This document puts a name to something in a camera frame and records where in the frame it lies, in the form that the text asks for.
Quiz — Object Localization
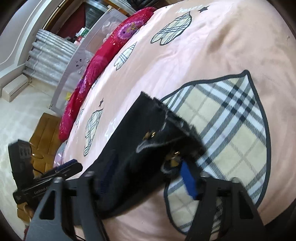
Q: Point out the pink heart-patterned duvet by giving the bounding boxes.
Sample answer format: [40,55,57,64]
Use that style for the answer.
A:
[59,1,295,240]

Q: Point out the red floral quilt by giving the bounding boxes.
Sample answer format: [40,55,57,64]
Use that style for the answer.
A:
[59,7,157,142]

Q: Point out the grey bed guard rail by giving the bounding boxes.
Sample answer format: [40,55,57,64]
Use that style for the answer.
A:
[50,8,127,116]

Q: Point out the grey curtain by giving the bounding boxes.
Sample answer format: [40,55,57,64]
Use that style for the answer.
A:
[23,29,77,86]

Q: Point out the black pants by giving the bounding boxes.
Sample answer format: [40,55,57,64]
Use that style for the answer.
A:
[77,93,205,219]

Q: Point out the white air conditioner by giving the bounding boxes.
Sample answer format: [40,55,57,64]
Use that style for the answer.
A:
[1,74,29,102]

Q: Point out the wooden headboard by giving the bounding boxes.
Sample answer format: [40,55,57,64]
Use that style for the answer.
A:
[16,112,63,223]

